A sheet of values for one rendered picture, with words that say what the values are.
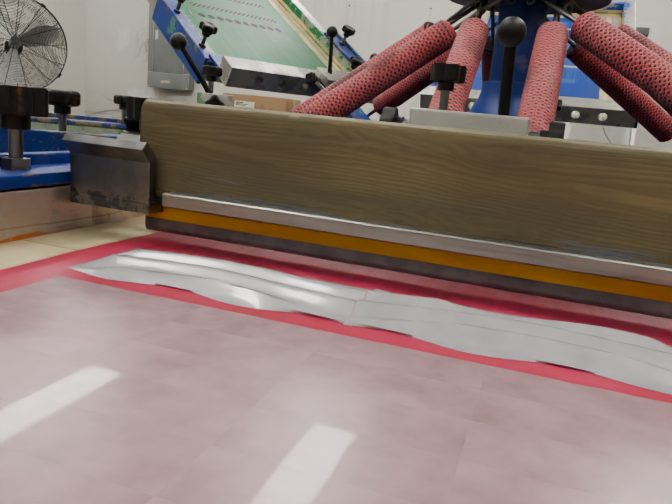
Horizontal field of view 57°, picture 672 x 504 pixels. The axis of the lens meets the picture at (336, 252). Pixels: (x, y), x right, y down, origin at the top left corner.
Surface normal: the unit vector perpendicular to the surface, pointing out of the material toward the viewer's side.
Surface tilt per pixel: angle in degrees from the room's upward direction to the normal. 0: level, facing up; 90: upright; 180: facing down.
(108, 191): 90
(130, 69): 90
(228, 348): 0
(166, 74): 90
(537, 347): 37
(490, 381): 0
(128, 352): 0
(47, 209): 90
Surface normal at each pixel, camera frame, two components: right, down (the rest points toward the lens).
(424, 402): 0.09, -0.97
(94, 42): -0.33, 0.18
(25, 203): 0.94, 0.16
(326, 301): -0.15, -0.73
